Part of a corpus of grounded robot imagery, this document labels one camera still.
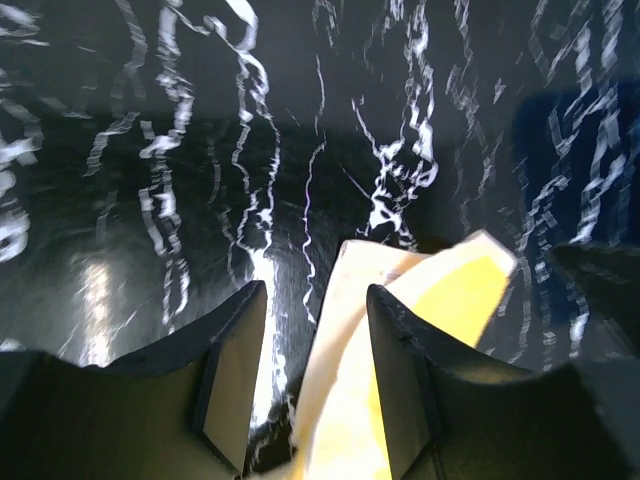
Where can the yellow towel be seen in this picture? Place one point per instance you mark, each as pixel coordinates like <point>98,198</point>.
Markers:
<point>338,430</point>

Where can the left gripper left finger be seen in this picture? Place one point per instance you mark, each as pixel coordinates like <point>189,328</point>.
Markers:
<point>183,403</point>

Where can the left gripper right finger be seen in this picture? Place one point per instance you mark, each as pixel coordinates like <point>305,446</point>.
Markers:
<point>452,412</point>

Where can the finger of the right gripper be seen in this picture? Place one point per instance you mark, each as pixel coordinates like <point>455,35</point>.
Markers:
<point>608,276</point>

